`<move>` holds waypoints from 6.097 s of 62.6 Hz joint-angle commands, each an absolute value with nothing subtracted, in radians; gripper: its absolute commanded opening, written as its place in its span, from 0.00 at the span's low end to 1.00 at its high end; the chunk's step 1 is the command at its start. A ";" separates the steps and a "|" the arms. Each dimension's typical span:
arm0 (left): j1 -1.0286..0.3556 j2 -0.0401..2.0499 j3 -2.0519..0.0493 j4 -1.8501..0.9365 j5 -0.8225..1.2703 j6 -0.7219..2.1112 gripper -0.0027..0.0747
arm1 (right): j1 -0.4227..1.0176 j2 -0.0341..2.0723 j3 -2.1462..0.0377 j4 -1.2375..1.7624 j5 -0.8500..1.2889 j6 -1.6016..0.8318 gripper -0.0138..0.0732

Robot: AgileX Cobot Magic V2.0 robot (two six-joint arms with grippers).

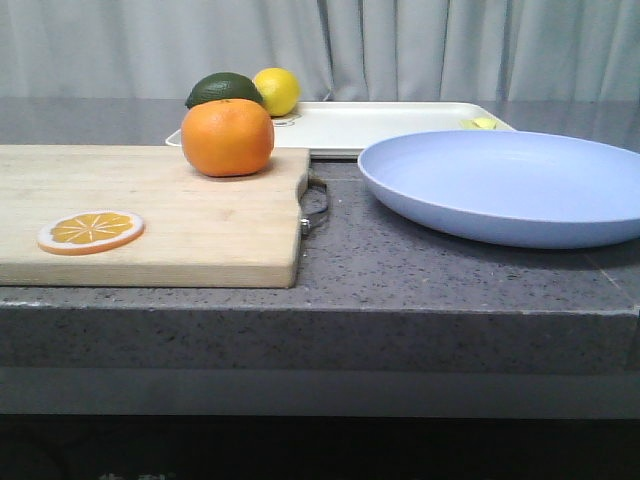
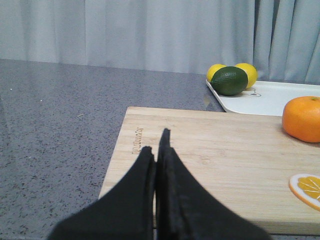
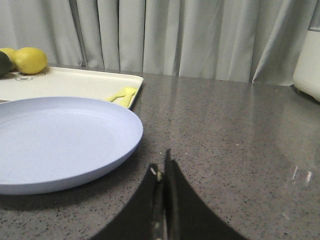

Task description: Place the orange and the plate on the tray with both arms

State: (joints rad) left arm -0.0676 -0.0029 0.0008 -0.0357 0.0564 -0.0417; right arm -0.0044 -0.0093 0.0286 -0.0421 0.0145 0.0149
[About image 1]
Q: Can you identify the yellow lemon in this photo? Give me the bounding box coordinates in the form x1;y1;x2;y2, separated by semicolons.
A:
253;67;301;117

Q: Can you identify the pale yellow utensil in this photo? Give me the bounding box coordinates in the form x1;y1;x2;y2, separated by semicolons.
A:
459;117;498;130

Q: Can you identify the green lime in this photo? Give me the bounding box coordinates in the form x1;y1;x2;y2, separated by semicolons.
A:
185;72;264;109

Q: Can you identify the grey white curtain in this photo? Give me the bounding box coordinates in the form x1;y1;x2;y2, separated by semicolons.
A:
1;1;639;101

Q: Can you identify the orange fruit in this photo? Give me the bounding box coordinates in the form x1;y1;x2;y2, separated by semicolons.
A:
181;99;275;177

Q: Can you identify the wooden cutting board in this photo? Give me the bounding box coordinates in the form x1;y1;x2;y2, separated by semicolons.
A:
1;145;310;288

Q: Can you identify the light blue plate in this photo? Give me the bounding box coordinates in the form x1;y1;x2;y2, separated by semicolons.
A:
358;130;639;249

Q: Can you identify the cream white tray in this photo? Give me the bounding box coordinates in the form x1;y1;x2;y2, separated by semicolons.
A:
164;101;517;160

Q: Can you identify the metal cutting board handle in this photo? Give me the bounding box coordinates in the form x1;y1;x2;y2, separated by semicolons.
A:
299;174;331;237

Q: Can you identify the orange slice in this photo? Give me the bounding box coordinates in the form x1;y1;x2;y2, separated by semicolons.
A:
37;210;145;256

